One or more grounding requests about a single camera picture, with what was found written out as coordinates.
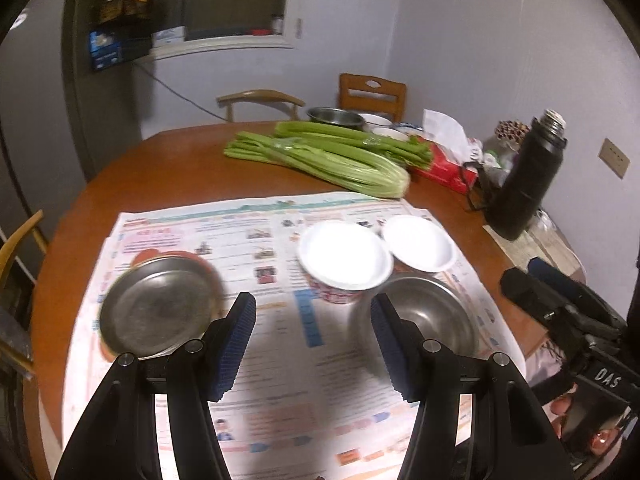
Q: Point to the grey refrigerator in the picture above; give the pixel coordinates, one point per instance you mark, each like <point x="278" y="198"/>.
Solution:
<point x="40" y="85"/>

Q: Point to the red tissue box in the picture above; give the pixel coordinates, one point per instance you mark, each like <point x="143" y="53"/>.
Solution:
<point x="440" y="172"/>

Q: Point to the stainless steel bowl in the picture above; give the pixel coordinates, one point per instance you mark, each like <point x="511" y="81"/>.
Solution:
<point x="440" y="320"/>

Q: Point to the patterned white paper cup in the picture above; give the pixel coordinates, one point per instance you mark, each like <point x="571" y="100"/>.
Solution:
<point x="345" y="255"/>

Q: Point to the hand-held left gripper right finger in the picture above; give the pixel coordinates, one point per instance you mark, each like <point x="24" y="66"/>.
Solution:
<point x="390" y="345"/>

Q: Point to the blue box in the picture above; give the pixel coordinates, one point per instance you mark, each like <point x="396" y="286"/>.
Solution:
<point x="105" y="50"/>

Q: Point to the wall socket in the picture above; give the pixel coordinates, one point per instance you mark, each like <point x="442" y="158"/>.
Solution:
<point x="614" y="157"/>

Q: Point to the celery bunch with root base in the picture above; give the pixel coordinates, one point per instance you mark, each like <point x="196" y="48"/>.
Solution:
<point x="340" y="170"/>

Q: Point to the leafy celery stalks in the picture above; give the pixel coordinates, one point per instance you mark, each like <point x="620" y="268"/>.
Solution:
<point x="350" y="137"/>

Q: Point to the metal basin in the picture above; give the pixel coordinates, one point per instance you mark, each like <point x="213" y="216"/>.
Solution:
<point x="332" y="116"/>

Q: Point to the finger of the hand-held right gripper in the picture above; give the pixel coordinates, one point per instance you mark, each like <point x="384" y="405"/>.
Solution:
<point x="525" y="290"/>
<point x="555" y="277"/>

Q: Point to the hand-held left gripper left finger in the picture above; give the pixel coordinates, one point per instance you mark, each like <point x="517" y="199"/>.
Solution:
<point x="232" y="345"/>

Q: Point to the black thermos bottle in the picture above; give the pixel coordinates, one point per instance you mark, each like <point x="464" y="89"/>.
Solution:
<point x="525" y="185"/>

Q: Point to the white ceramic bowl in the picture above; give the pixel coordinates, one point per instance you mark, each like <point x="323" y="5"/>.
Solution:
<point x="376" y="121"/>
<point x="395" y="133"/>

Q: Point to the printed newspaper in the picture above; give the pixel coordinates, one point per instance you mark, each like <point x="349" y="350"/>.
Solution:
<point x="200" y="230"/>

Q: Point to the curved-back wooden chair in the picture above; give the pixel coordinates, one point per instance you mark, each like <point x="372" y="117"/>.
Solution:
<point x="260" y="96"/>

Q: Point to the white box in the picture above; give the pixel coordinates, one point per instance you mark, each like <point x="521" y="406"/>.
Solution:
<point x="167" y="37"/>

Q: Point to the snack packets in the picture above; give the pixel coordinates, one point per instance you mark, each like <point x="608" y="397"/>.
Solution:
<point x="122" y="5"/>

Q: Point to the small white paper bowl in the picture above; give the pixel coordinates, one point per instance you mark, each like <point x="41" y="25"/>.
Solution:
<point x="420" y="240"/>

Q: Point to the yellow curved wooden chair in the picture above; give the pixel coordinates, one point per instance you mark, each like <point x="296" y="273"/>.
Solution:
<point x="20" y="240"/>

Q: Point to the pink floral clothing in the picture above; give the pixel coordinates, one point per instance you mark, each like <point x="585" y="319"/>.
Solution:
<point x="542" y="362"/>

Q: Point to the white-framed window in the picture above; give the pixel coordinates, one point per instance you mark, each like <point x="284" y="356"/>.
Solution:
<point x="235" y="0"/>

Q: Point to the clear glass jar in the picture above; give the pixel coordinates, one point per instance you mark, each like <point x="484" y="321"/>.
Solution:
<point x="545" y="221"/>

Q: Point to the small jar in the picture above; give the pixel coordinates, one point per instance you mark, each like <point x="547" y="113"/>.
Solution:
<point x="277" y="25"/>

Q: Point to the round dark metal plate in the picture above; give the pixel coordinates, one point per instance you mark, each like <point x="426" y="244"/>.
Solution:
<point x="160" y="305"/>

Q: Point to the brown chair with cutout back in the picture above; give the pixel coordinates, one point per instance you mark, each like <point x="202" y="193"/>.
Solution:
<point x="350" y="100"/>

